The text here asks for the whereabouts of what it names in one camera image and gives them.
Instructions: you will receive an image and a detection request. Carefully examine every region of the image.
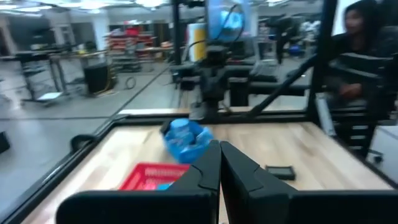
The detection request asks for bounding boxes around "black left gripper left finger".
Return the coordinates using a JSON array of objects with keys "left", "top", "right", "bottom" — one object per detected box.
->
[{"left": 55, "top": 139, "right": 222, "bottom": 224}]

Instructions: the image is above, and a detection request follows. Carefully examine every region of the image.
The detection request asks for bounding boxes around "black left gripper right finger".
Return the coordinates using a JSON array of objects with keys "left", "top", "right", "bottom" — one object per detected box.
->
[{"left": 220, "top": 141, "right": 398, "bottom": 224}]

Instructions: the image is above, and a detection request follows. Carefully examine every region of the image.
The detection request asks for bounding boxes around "blue mesh plastic basket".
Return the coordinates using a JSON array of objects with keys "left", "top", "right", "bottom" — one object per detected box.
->
[{"left": 160, "top": 117, "right": 215, "bottom": 165}]

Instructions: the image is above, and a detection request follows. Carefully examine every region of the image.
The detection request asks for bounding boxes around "red mesh plastic basket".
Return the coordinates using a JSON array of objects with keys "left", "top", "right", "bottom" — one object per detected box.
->
[{"left": 119, "top": 162, "right": 191, "bottom": 191}]

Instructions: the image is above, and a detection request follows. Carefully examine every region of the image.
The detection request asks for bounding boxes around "black digital clock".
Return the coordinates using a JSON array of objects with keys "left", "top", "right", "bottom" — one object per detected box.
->
[{"left": 265, "top": 165, "right": 296, "bottom": 182}]

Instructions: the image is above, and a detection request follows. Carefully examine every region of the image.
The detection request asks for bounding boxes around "black clamp hook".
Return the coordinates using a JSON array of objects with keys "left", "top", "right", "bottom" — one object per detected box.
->
[{"left": 70, "top": 133, "right": 97, "bottom": 153}]

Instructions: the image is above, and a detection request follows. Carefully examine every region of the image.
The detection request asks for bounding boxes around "dark grey side desk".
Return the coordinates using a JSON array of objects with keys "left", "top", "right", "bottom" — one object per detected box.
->
[{"left": 169, "top": 62, "right": 312, "bottom": 106}]

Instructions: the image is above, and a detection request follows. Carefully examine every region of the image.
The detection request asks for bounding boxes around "black computer tower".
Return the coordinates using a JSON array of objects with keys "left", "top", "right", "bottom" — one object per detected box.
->
[{"left": 83, "top": 62, "right": 109, "bottom": 94}]

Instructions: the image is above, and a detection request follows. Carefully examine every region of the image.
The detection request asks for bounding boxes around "shelf with red bins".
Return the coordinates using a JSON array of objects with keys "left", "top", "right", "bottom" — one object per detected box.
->
[{"left": 105, "top": 26, "right": 150, "bottom": 72}]

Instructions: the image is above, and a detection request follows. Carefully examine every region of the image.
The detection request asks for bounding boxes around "person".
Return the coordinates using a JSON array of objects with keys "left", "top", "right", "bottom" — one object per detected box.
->
[{"left": 323, "top": 0, "right": 398, "bottom": 110}]

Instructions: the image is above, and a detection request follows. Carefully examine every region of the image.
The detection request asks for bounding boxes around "black wood-top standing desk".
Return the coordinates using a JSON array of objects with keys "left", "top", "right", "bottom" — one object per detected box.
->
[{"left": 15, "top": 49, "right": 109, "bottom": 103}]

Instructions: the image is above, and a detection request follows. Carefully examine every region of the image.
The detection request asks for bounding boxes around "monitor with teal screen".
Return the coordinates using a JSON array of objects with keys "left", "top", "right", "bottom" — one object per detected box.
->
[{"left": 206, "top": 0, "right": 251, "bottom": 43}]

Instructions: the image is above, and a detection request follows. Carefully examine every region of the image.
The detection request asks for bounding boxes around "silver aluminium bracket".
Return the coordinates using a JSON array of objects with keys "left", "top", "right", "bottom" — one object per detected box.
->
[{"left": 315, "top": 92, "right": 337, "bottom": 138}]

